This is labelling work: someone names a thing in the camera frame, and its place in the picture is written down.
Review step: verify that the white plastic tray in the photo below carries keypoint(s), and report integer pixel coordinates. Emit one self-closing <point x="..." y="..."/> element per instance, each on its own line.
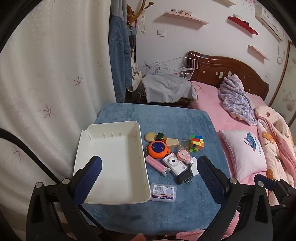
<point x="115" y="162"/>

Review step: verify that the dark hanging bag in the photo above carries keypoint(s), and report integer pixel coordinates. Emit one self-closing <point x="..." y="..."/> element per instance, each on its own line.
<point x="132" y="39"/>

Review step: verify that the red wall shelf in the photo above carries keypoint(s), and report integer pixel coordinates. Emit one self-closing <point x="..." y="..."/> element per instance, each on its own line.
<point x="245" y="25"/>

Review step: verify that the white curtain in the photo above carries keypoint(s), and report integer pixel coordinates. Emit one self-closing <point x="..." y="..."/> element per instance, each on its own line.
<point x="57" y="69"/>

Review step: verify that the purple patterned blanket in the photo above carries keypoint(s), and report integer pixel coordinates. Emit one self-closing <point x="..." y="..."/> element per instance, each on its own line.
<point x="238" y="99"/>

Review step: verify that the clear floss pick box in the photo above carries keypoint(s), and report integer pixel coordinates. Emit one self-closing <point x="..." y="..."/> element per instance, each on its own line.
<point x="163" y="192"/>

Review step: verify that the clear plastic packet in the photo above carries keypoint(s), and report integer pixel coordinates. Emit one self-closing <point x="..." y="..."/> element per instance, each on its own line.
<point x="183" y="144"/>

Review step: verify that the white air conditioner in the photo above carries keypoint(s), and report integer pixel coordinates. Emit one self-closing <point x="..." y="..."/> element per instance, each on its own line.
<point x="269" y="20"/>

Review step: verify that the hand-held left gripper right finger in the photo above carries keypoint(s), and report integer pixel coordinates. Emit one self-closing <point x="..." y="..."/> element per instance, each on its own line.
<point x="208" y="180"/>

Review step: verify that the green perfume bottle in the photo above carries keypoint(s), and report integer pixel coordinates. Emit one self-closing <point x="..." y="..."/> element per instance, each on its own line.
<point x="160" y="135"/>

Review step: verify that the colourful puzzle cube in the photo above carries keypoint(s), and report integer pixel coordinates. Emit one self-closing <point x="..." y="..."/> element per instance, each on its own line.
<point x="196" y="143"/>

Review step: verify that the round gold compact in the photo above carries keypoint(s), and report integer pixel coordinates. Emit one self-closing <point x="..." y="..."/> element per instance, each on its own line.
<point x="150" y="136"/>

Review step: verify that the white hanging garment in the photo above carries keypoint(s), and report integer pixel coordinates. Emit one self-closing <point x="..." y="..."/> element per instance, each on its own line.
<point x="142" y="23"/>

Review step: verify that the beige hard case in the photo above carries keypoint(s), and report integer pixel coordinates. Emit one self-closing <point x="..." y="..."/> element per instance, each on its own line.
<point x="172" y="142"/>

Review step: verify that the pink cartoon print quilt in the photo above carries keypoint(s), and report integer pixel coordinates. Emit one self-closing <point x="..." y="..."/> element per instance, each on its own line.
<point x="275" y="139"/>

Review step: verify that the grey cloth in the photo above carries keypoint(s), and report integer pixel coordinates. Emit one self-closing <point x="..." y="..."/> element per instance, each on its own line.
<point x="166" y="88"/>

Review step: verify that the white tote bag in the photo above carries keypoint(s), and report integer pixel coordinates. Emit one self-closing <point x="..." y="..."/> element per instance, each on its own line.
<point x="135" y="77"/>

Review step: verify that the pink bedsheet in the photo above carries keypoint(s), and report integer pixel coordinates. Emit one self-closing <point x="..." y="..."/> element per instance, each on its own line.
<point x="208" y="104"/>

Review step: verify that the black charger plug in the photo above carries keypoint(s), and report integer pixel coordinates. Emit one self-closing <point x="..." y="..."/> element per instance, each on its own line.
<point x="183" y="177"/>

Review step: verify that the long pink wall shelf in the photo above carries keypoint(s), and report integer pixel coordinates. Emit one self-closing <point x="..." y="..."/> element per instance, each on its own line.
<point x="185" y="17"/>

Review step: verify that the pink lint roller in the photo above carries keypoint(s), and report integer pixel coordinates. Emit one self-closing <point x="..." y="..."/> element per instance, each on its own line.
<point x="153" y="163"/>

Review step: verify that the short pink wall shelf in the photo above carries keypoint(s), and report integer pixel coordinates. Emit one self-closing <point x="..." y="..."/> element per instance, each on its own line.
<point x="257" y="52"/>

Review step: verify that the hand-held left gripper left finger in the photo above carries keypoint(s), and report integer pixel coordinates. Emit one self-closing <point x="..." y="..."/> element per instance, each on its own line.
<point x="92" y="176"/>

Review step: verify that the blue denim jacket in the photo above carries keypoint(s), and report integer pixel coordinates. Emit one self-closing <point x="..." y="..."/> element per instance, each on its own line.
<point x="119" y="46"/>

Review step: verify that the white light switch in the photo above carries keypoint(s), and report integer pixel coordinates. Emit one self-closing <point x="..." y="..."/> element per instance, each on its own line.
<point x="161" y="33"/>

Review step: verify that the wooden coat rack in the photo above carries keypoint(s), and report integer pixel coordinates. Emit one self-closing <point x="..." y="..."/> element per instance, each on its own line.
<point x="131" y="12"/>

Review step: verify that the brown wooden headboard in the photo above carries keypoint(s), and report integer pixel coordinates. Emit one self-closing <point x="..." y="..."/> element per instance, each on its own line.
<point x="231" y="67"/>

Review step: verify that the frosted sliding door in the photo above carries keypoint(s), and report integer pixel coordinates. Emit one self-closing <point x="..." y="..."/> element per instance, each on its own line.
<point x="285" y="92"/>

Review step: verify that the white compact camera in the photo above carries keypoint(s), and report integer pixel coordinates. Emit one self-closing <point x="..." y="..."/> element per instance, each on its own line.
<point x="172" y="165"/>

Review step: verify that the pink printed pillow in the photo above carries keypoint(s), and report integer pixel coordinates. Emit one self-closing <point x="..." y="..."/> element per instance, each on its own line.
<point x="242" y="155"/>

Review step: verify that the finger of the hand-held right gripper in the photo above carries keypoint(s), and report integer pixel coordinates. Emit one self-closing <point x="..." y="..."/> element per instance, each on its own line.
<point x="268" y="180"/>

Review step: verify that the pink round case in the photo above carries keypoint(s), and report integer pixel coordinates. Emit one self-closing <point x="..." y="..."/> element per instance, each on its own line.
<point x="183" y="154"/>

